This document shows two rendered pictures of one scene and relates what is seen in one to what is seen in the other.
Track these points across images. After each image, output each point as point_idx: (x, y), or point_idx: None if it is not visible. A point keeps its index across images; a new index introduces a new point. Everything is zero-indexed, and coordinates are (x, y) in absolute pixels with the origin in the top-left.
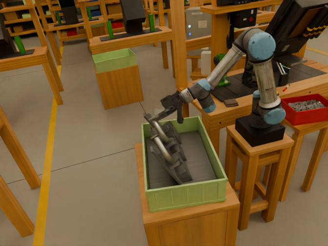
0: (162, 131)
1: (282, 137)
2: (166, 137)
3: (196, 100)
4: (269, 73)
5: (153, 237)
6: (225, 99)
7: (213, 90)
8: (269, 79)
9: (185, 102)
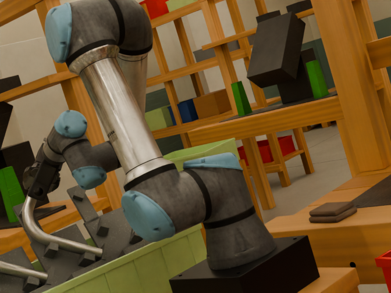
0: (26, 211)
1: None
2: (28, 227)
3: (321, 202)
4: (94, 96)
5: None
6: (354, 204)
7: (388, 181)
8: (99, 109)
9: (46, 157)
